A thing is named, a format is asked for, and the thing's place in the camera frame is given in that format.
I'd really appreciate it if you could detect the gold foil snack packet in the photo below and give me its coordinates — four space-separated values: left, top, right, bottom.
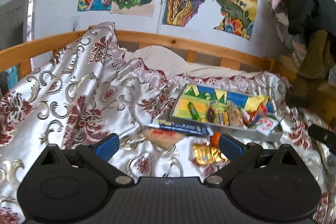
193 144 229 165

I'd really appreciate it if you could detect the yellow candy roll packet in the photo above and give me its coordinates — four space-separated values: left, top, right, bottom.
216 112 230 126

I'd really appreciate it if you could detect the olive brown hanging garment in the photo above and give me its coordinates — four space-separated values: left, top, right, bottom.
285 29 335 108

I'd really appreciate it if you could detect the colourful painted tray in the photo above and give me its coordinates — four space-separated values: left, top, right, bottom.
169 84 283 142

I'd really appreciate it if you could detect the blue milk powder box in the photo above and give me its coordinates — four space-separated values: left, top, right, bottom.
147 119 214 137

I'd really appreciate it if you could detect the floral satin bedspread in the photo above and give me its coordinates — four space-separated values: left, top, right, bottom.
1 22 335 223

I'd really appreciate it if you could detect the wooden bed frame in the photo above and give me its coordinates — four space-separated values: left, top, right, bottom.
1 30 296 82

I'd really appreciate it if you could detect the green snack stick packet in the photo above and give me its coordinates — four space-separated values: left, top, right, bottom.
187 102 201 121

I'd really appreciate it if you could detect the orange tangerine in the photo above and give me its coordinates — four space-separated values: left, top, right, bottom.
210 132 222 147

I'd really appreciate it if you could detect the black hanging garment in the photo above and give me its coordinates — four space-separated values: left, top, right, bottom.
286 0 335 36

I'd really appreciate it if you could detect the beige biscuit packet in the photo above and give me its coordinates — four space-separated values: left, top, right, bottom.
144 128 185 150

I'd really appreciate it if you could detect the landscape torn drawing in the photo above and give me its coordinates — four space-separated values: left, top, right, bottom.
214 0 258 39

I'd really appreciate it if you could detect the white red snack packet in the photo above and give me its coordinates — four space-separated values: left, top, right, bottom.
249 114 281 136

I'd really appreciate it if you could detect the cream pillow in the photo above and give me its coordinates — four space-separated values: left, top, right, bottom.
124 46 262 79

